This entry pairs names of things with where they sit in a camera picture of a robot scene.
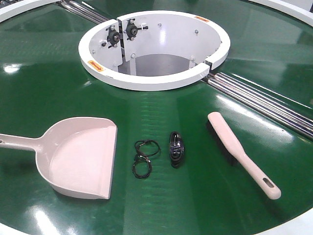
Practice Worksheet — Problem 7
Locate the black cable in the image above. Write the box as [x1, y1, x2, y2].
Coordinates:
[168, 131, 186, 168]

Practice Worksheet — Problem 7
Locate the left black bearing mount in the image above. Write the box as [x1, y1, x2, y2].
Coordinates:
[106, 25, 120, 48]

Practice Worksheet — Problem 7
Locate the pink hand brush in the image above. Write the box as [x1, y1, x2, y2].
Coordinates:
[207, 112, 281, 200]

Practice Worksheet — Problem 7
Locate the left steel roller strip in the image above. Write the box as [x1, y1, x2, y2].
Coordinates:
[57, 0, 109, 24]

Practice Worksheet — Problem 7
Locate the thin black wire coil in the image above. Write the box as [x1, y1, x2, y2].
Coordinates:
[132, 140, 161, 179]

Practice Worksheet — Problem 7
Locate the white rim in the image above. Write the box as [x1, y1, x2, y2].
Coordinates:
[251, 0, 313, 26]
[0, 0, 58, 22]

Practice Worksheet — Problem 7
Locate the pink plastic dustpan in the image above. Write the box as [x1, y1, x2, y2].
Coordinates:
[0, 117, 117, 199]

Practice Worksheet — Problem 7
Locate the orange warning label rear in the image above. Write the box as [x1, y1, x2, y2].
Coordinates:
[195, 16, 210, 23]

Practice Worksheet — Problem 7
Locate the black bearing mount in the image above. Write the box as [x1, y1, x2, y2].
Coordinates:
[106, 25, 120, 48]
[125, 19, 149, 41]

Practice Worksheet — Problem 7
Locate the white outer rim left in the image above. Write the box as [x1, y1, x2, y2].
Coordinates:
[0, 0, 58, 22]

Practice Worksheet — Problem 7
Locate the right black bearing mount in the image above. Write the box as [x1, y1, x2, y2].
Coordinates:
[125, 19, 149, 41]

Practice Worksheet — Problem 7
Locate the orange warning label front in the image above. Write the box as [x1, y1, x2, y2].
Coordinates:
[88, 60, 104, 72]

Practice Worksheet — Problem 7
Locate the white outer rim right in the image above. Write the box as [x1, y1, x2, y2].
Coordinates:
[251, 0, 313, 26]

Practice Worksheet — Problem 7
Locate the orange warning label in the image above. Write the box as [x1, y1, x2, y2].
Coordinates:
[88, 60, 104, 72]
[195, 16, 210, 23]

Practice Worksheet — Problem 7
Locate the white inner conveyor ring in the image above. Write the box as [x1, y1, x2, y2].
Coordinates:
[78, 10, 231, 92]

